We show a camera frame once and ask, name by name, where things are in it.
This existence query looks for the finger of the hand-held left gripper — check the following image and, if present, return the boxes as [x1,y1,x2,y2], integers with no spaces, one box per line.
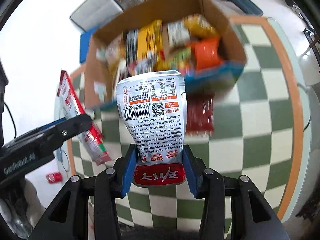
[37,114,93,153]

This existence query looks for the orange snack packet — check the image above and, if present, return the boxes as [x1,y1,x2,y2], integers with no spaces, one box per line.
[190,37,224,70]

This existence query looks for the black snack packet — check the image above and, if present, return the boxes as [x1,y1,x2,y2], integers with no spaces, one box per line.
[126,30,139,63]

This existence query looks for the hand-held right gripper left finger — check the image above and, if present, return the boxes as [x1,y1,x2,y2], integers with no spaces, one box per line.
[30,144,138,240]

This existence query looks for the silver red snack pouch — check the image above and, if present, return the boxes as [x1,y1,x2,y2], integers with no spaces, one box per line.
[116,70,187,187]

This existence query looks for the low white padded chair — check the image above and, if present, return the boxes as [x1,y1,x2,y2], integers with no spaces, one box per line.
[70,0,125,30]

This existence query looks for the red soda can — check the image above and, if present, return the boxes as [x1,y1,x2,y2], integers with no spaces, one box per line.
[46,172,62,184]

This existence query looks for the blue cushion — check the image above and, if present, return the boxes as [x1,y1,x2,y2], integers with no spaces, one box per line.
[79,29,97,64]

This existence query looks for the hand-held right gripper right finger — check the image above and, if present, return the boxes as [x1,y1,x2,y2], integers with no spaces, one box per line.
[184,145,292,240]

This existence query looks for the cardboard box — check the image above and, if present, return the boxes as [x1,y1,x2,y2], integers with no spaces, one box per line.
[84,0,248,110]

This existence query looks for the green candy packet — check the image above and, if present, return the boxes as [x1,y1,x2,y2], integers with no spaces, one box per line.
[167,47,192,72]

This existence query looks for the white red snack packet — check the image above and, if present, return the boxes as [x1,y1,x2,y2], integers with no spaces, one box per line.
[57,70,112,165]

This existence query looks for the yellow cartoon snack packet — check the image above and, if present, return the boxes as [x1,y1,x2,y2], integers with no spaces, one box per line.
[184,14,219,39]

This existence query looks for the dark red snack packet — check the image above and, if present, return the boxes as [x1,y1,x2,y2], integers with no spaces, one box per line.
[186,92,215,133]

